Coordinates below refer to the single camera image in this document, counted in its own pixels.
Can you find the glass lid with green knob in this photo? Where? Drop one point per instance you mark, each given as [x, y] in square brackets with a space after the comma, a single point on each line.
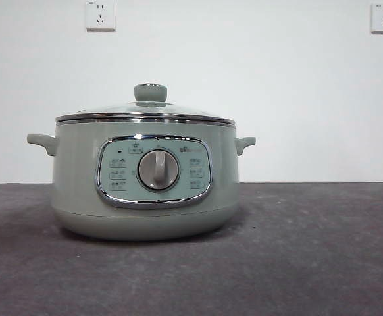
[150, 92]

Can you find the pale green electric cooking pot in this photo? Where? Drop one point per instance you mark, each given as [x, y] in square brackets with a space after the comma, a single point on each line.
[76, 174]

